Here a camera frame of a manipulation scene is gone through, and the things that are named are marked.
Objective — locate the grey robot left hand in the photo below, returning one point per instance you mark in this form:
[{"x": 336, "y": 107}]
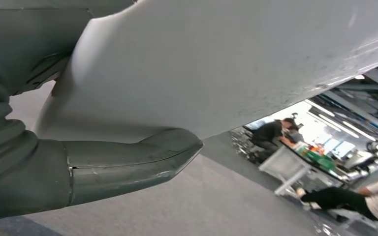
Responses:
[{"x": 29, "y": 42}]

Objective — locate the white desk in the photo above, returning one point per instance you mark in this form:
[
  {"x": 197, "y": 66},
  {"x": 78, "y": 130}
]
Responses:
[{"x": 283, "y": 164}]

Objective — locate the green box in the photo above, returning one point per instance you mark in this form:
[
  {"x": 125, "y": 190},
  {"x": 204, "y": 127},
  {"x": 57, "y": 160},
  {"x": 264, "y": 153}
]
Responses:
[{"x": 321, "y": 160}]

